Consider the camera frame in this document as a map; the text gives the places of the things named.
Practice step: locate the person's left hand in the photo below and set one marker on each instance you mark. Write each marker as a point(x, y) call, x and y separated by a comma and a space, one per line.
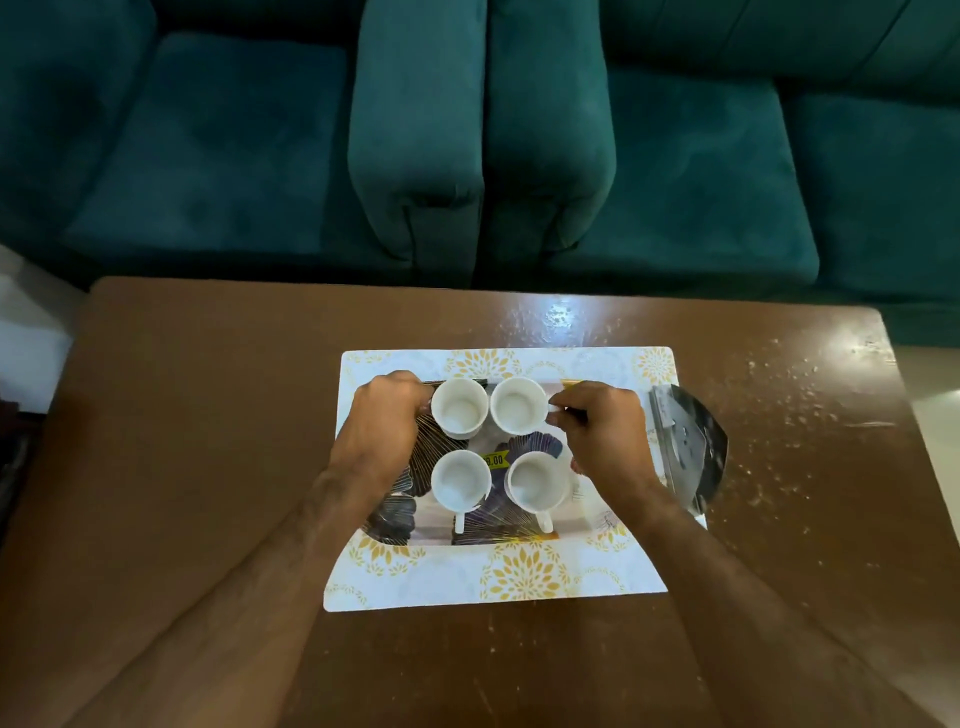
point(379, 427)

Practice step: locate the teal velvet sofa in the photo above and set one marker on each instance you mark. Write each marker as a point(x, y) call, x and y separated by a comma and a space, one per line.
point(712, 165)

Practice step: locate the white yellow floral placemat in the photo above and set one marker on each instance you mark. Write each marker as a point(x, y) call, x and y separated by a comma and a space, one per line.
point(517, 574)

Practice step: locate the leaf print serving tray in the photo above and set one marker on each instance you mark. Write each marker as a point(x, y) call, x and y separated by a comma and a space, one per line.
point(435, 517)

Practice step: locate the person's right forearm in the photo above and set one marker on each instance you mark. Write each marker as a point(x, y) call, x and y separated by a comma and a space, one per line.
point(742, 615)

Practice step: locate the teal velvet armchair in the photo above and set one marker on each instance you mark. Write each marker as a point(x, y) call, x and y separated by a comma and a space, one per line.
point(247, 142)

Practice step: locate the person's right hand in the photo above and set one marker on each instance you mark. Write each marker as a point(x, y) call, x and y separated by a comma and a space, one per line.
point(611, 439)

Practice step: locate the shiny silver metal piece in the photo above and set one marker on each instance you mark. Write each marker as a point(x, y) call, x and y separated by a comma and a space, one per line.
point(694, 450)

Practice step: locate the person's left fingers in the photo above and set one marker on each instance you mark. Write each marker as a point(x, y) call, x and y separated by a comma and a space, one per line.
point(416, 394)

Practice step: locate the white ceramic cup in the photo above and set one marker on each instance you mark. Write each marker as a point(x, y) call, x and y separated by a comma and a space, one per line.
point(517, 403)
point(460, 405)
point(460, 480)
point(536, 484)

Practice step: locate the person's right fingers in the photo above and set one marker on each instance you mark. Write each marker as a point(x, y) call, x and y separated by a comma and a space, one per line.
point(574, 412)

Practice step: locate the person's left forearm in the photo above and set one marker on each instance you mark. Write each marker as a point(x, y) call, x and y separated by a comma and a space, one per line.
point(247, 600)

